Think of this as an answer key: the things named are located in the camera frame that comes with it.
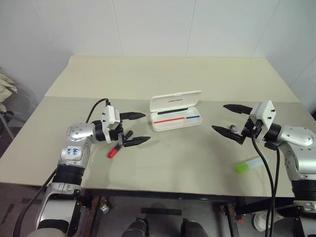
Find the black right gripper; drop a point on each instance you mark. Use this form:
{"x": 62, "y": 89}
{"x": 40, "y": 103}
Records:
{"x": 249, "y": 132}

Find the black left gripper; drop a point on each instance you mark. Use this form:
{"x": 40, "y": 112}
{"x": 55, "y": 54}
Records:
{"x": 114, "y": 134}

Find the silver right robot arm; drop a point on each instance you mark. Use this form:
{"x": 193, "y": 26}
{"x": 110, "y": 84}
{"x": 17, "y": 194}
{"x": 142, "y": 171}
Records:
{"x": 296, "y": 138}

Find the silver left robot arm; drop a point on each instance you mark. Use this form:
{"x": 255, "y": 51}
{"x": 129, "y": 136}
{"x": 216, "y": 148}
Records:
{"x": 79, "y": 133}

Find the small dark round object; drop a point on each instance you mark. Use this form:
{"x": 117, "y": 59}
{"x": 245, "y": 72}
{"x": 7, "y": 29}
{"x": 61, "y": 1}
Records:
{"x": 233, "y": 128}

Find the white open pencil case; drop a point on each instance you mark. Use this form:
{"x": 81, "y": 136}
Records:
{"x": 176, "y": 101}

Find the red and black marker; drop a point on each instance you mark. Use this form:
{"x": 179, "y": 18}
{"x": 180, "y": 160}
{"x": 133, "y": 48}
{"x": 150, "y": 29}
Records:
{"x": 114, "y": 152}

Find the red pen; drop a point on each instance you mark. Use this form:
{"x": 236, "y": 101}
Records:
{"x": 169, "y": 120}

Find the black pen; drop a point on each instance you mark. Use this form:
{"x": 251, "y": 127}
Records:
{"x": 171, "y": 111}

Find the blue pen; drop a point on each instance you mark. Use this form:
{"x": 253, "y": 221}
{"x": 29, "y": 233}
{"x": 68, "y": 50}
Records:
{"x": 193, "y": 117}

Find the green eraser with pale sleeve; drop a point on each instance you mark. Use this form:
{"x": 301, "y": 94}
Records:
{"x": 241, "y": 168}

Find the small silver crumpled object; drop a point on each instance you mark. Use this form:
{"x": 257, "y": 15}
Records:
{"x": 104, "y": 209}

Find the black tape strip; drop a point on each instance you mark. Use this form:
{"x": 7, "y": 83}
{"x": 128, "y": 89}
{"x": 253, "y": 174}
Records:
{"x": 160, "y": 211}

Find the dark rounded shape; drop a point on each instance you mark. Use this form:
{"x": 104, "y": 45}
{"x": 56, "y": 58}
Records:
{"x": 139, "y": 228}
{"x": 192, "y": 228}

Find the crumpled beige cloth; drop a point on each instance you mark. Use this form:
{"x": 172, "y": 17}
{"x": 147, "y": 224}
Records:
{"x": 6, "y": 84}

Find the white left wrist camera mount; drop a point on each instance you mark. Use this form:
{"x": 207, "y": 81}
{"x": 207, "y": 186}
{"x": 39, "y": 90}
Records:
{"x": 112, "y": 116}

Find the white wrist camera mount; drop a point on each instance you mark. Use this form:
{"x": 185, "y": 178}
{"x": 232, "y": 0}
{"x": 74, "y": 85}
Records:
{"x": 112, "y": 116}
{"x": 267, "y": 111}

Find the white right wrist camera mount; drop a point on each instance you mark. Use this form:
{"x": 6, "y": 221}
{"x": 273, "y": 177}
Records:
{"x": 267, "y": 111}

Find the black rusty table frame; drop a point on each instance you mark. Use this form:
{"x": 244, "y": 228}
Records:
{"x": 172, "y": 196}

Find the grey metal frame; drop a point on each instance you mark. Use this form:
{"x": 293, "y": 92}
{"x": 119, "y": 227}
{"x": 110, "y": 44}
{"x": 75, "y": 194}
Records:
{"x": 6, "y": 121}

